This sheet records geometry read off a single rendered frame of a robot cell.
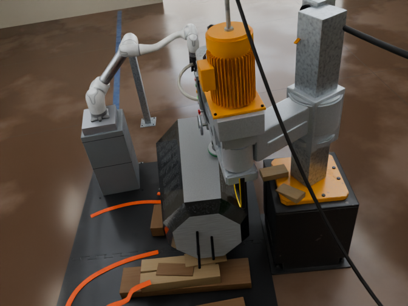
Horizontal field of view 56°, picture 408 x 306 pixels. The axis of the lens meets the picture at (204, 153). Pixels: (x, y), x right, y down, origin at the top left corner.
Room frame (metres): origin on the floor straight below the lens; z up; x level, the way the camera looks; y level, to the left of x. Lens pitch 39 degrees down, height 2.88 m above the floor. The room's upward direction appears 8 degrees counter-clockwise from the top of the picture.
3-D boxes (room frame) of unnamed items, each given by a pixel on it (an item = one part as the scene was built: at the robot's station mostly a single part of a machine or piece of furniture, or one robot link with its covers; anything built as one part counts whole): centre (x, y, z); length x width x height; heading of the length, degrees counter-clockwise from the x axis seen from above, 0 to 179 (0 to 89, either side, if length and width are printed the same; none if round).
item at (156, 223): (2.51, 0.51, 0.07); 0.30 x 0.12 x 0.12; 174
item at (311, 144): (2.11, -0.76, 1.36); 0.35 x 0.35 x 0.41
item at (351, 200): (2.11, -0.76, 0.37); 0.66 x 0.66 x 0.74; 87
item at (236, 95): (1.79, -0.18, 1.95); 0.31 x 0.28 x 0.40; 95
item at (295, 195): (1.95, -0.58, 0.80); 0.20 x 0.10 x 0.05; 37
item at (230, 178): (2.05, -0.16, 1.35); 0.74 x 0.23 x 0.49; 5
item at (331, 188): (2.11, -0.76, 0.76); 0.49 x 0.49 x 0.05; 87
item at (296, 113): (2.01, -0.59, 1.41); 0.74 x 0.34 x 0.25; 120
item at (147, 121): (4.30, 0.68, 0.54); 0.20 x 0.20 x 1.09; 87
